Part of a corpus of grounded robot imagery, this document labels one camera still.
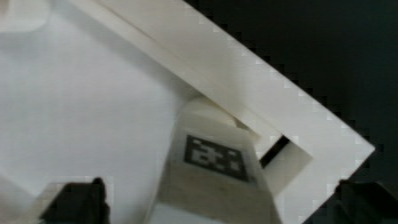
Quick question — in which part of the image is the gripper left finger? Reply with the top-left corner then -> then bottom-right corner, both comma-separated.
39,177 -> 110,224

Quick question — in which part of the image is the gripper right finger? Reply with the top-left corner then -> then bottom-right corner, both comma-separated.
303,180 -> 398,224

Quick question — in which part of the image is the white square tabletop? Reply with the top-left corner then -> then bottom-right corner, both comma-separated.
0,0 -> 373,224

